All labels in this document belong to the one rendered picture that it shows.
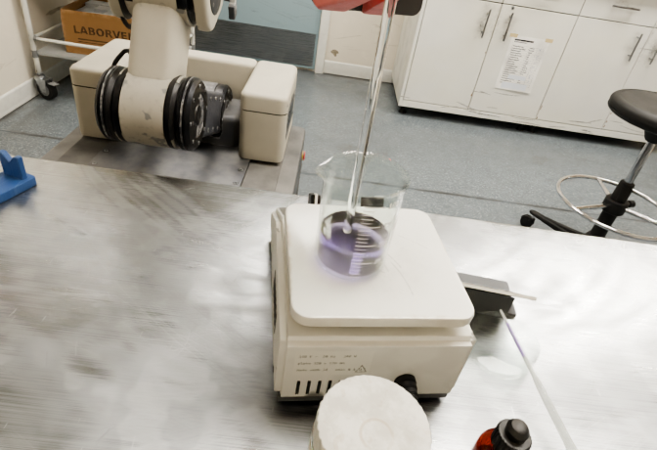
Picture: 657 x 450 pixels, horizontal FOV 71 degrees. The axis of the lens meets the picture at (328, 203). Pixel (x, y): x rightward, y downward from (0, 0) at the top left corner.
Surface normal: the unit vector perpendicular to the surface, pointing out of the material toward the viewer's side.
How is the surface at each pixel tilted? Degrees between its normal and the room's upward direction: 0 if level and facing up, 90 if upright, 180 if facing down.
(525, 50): 90
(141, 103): 61
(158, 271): 0
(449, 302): 0
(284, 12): 90
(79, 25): 91
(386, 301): 0
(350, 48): 90
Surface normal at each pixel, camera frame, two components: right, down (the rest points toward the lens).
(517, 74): -0.04, 0.55
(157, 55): 0.03, 0.14
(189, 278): 0.14, -0.82
